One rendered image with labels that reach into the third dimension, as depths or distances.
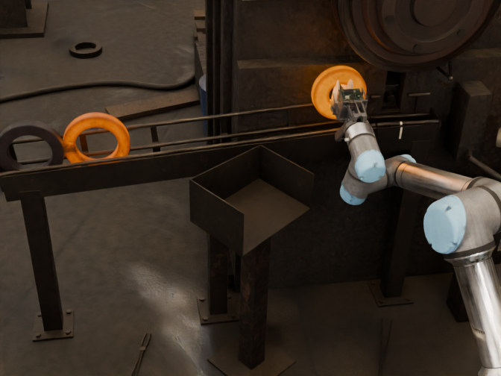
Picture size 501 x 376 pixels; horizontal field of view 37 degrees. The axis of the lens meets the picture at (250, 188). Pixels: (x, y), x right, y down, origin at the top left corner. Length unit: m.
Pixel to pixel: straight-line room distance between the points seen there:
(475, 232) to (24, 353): 1.50
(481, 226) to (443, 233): 0.08
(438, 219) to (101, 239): 1.59
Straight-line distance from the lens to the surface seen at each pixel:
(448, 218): 1.65
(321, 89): 2.14
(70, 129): 2.14
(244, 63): 2.20
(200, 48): 3.82
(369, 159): 1.90
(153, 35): 4.62
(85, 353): 2.50
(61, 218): 3.07
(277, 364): 2.43
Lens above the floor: 1.81
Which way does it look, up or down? 35 degrees down
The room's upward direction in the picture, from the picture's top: 2 degrees clockwise
